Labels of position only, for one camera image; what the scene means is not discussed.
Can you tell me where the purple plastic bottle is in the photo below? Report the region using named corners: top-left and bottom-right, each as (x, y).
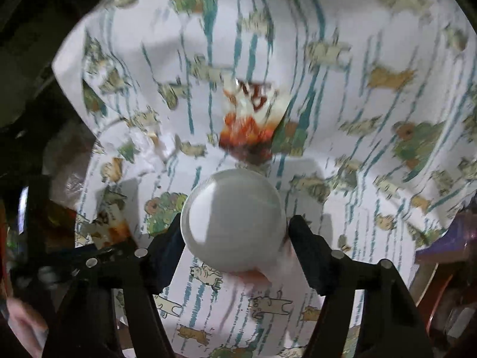
top-left (415, 201), bottom-right (477, 265)

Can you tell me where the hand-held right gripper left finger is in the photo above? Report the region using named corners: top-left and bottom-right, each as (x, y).
top-left (42, 214), bottom-right (186, 358)

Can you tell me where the red white paper cup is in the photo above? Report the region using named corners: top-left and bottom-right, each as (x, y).
top-left (180, 168), bottom-right (291, 288)

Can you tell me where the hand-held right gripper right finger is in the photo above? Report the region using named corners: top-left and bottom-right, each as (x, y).
top-left (289, 216), bottom-right (425, 358)

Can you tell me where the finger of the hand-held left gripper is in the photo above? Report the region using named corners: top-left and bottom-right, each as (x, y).
top-left (20, 177), bottom-right (53, 249)
top-left (9, 244), bottom-right (88, 291)

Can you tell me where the cat print cloth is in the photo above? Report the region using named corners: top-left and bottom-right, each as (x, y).
top-left (52, 0), bottom-right (477, 358)

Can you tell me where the person's left hand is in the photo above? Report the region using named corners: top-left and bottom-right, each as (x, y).
top-left (5, 298), bottom-right (47, 357)

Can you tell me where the small red white packet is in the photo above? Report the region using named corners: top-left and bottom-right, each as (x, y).
top-left (93, 209), bottom-right (132, 249)

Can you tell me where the white red snack packet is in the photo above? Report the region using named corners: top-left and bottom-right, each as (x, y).
top-left (219, 78), bottom-right (291, 166)

